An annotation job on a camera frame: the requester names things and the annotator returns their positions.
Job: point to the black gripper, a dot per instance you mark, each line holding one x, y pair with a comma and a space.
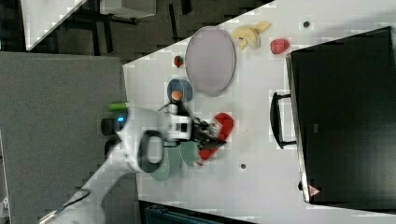
204, 136

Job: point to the red plush ketchup bottle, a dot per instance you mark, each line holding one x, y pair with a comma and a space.
227, 126

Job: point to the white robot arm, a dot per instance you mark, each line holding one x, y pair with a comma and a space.
143, 130

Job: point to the green cup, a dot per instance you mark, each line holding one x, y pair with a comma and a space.
189, 153

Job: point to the green oval bowl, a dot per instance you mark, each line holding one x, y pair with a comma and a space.
170, 165

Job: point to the orange ball in bowl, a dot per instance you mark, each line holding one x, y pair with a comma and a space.
177, 95

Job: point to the blue bowl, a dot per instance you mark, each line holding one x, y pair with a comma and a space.
180, 85

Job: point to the large grey oval plate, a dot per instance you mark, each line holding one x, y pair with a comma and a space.
210, 61

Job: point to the small red strawberry toy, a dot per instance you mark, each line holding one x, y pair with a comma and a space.
178, 61

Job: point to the teal crate under table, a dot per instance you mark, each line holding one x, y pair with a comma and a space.
156, 214

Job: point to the black cylinder cup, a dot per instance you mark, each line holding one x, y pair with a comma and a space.
110, 144

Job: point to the green marker pen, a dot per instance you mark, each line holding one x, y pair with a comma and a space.
118, 106

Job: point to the yellow plush banana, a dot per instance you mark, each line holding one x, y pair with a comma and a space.
249, 35

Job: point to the red plush fruit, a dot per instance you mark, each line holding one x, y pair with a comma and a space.
279, 46

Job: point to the white side table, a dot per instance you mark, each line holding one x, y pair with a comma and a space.
41, 17

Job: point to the black oven door handle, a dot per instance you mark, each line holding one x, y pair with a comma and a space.
275, 120

